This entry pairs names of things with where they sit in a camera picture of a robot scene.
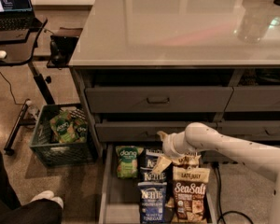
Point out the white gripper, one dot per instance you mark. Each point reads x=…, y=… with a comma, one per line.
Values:
x=169, y=146

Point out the green dang rice chip bag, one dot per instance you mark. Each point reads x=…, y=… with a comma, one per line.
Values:
x=128, y=161

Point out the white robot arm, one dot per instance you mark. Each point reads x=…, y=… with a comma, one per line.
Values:
x=197, y=137

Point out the brown Sea Salt chip bag middle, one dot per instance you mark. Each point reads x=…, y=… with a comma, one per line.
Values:
x=188, y=161

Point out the brown sea salt chip bag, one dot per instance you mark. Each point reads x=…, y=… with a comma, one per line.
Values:
x=188, y=161
x=189, y=188

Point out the brown Sea Salt chip bag front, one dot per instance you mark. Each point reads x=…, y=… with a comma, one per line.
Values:
x=189, y=188

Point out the blue Kettle chip bag front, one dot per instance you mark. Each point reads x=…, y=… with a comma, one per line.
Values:
x=152, y=201

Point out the grey bottom right drawer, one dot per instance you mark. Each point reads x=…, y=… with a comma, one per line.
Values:
x=213, y=156

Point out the grey drawer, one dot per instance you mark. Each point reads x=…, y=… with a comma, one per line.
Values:
x=162, y=99
x=136, y=131
x=264, y=130
x=213, y=156
x=254, y=98

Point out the grey middle left drawer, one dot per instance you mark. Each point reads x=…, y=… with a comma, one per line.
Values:
x=136, y=131

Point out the grey top left drawer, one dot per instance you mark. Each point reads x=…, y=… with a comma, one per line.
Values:
x=162, y=99

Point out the open bottom left drawer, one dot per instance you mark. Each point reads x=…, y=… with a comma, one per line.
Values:
x=120, y=199

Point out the grey middle right drawer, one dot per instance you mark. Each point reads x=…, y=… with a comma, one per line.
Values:
x=264, y=130

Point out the grey cabinet with counter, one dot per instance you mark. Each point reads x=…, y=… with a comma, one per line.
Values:
x=188, y=43

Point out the green chip bag in crate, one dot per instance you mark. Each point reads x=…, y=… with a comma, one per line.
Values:
x=63, y=126

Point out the grey top right drawer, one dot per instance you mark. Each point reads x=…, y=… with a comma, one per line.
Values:
x=254, y=98

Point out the green plastic crate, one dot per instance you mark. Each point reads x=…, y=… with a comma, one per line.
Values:
x=49, y=150

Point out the white shoe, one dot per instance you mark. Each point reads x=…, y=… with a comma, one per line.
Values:
x=48, y=195

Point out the black clamp device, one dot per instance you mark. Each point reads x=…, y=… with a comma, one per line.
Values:
x=62, y=46

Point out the person leg dark trousers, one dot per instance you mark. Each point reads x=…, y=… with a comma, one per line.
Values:
x=13, y=212

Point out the black standing desk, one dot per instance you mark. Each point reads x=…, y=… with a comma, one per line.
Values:
x=21, y=54

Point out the black laptop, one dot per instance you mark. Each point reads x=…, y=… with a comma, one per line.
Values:
x=16, y=14

